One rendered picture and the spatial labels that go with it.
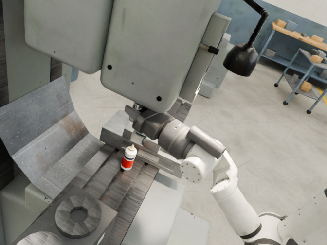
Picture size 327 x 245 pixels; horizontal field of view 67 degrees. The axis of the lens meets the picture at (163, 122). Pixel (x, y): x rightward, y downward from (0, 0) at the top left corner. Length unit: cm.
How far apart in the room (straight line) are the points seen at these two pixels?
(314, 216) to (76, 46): 62
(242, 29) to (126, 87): 666
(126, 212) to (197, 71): 48
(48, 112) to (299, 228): 83
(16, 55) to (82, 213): 48
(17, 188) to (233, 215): 78
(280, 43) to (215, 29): 671
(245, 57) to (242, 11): 652
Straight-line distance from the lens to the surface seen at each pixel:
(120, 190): 86
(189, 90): 62
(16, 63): 83
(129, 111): 70
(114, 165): 92
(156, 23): 51
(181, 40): 50
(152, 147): 90
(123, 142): 95
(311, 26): 727
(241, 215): 67
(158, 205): 96
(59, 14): 59
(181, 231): 109
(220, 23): 56
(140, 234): 88
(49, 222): 57
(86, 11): 55
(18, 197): 107
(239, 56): 60
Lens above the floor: 164
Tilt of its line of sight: 35 degrees down
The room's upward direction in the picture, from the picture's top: 22 degrees clockwise
